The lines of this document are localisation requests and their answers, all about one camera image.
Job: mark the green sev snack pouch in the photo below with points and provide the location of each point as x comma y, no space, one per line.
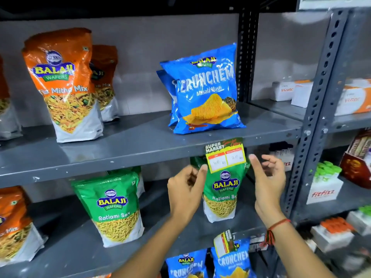
224,196
113,208
136,173

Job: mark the red printed carton box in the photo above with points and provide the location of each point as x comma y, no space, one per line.
355,167

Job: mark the person's right hand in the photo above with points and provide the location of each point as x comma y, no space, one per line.
269,193

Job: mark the grey slotted metal shelf rack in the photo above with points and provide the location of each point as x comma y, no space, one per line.
327,69

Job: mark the large white orange carton box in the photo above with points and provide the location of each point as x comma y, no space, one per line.
352,99

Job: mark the blue chips packet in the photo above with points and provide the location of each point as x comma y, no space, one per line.
207,92
168,89
236,263
187,264

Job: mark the person's left hand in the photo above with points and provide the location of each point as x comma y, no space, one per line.
182,199

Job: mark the person's right thumb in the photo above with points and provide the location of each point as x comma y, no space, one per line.
256,169

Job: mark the white bottle display box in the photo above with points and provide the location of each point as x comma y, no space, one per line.
323,192
359,222
330,240

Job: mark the white box of dark bottles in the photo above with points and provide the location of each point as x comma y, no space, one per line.
282,157

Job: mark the group of orange capped bottles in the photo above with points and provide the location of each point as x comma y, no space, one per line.
336,225

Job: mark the yellow green shelf price tag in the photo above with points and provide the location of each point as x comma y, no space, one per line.
223,243
226,156

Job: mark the person's left forearm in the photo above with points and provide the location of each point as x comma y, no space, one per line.
156,251

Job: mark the person's left thumb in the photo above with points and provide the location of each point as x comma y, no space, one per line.
202,179

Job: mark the person's right forearm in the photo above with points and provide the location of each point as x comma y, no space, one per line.
298,251

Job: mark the large orange snack mix pouch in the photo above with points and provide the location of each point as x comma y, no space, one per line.
68,83

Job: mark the group of green capped bottles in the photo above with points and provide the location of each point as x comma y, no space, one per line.
365,210
327,169

